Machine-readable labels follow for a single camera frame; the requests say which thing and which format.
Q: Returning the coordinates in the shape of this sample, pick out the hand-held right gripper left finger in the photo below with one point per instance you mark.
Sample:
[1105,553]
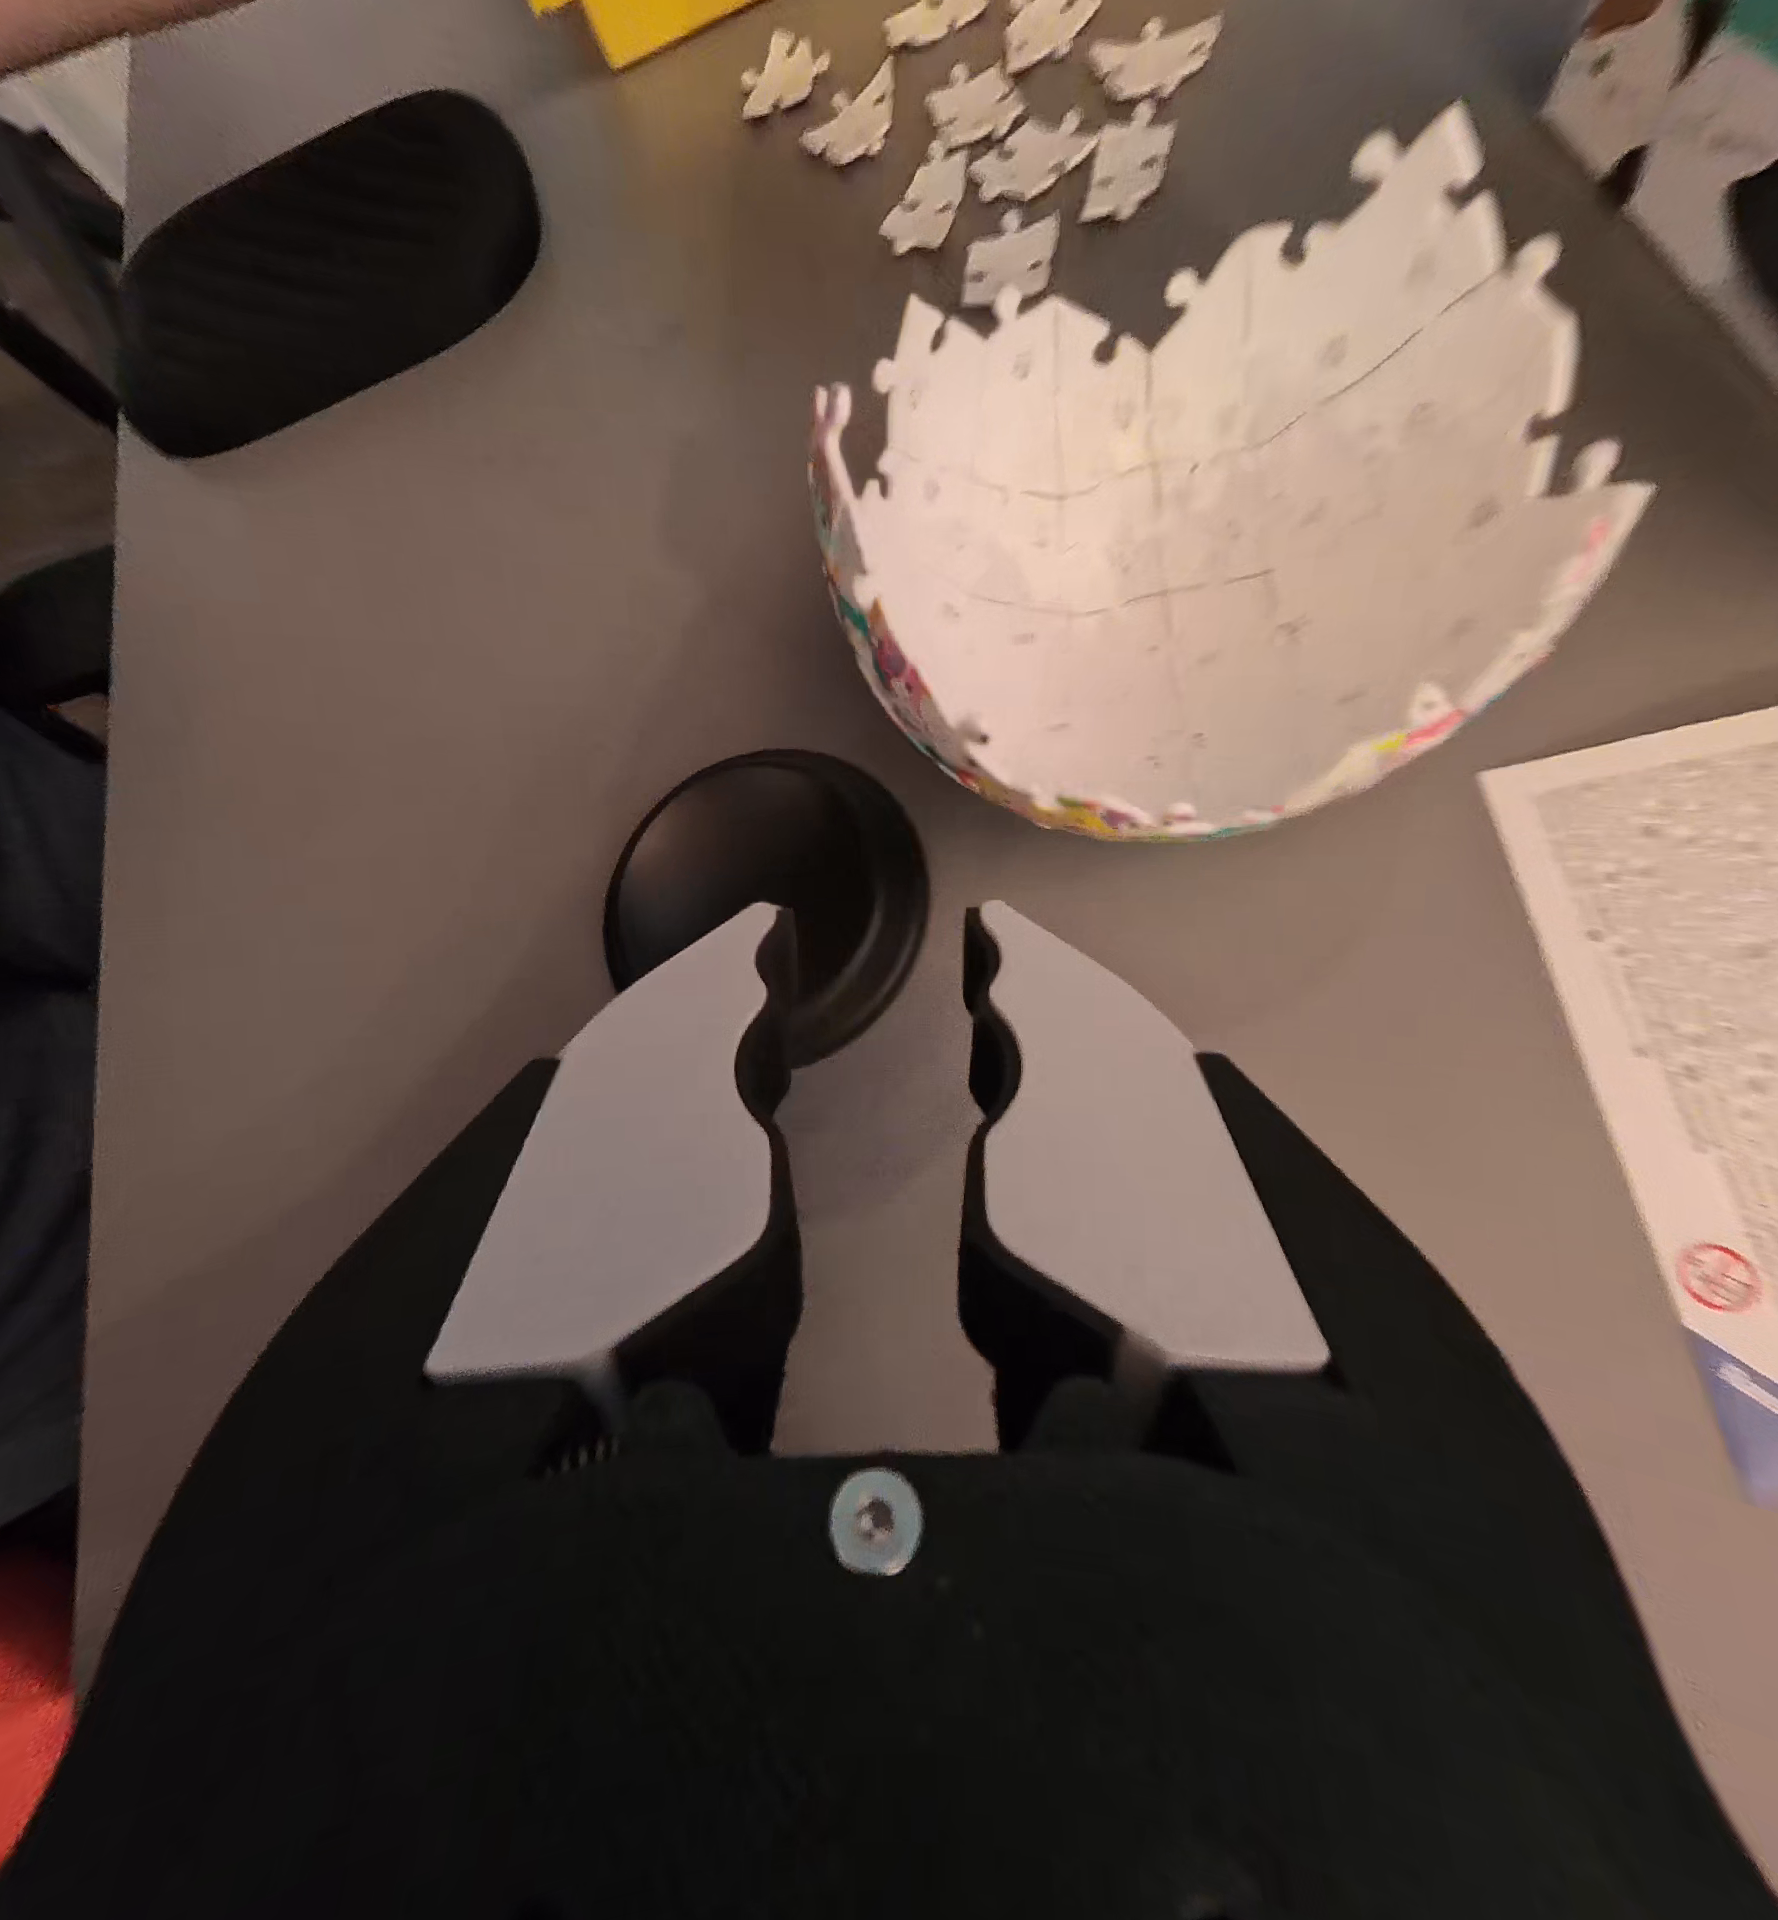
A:
[634,1185]

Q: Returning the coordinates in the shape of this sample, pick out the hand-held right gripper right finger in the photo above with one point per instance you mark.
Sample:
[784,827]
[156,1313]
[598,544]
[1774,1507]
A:
[1128,1185]

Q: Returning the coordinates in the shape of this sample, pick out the partly built puzzle ball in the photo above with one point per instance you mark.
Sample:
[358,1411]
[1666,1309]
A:
[1205,601]

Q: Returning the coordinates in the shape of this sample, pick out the pile of white puzzle pieces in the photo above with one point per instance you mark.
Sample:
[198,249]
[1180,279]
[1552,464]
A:
[1031,159]

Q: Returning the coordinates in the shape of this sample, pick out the person's left forearm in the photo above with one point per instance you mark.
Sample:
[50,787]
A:
[32,37]

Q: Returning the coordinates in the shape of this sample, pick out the black round ball stand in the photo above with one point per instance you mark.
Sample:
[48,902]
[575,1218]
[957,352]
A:
[830,854]

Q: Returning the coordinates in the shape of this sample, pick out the colourful puzzle box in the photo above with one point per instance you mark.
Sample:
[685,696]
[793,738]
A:
[1654,105]

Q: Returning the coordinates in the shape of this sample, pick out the white instruction leaflet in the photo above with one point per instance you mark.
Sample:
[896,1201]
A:
[1698,1049]

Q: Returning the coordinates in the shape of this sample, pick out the yellow plastic bin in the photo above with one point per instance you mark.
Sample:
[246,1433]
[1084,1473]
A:
[650,22]

